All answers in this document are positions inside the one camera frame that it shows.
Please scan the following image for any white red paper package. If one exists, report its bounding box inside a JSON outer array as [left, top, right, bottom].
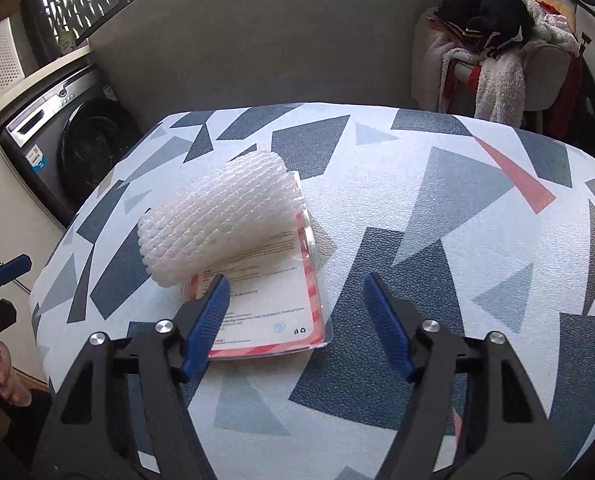
[[186, 169, 335, 362]]

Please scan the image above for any white foam fruit net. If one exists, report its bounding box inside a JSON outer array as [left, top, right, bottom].
[[137, 151, 306, 288]]

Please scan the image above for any person's left hand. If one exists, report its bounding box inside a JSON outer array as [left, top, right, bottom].
[[0, 341, 32, 408]]

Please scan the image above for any grey front-load washing machine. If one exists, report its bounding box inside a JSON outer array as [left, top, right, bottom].
[[0, 65, 142, 226]]

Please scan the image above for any black exercise bike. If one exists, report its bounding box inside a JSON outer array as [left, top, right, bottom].
[[546, 0, 595, 158]]

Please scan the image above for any chair with clothes pile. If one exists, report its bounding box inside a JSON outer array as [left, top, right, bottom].
[[411, 0, 583, 138]]

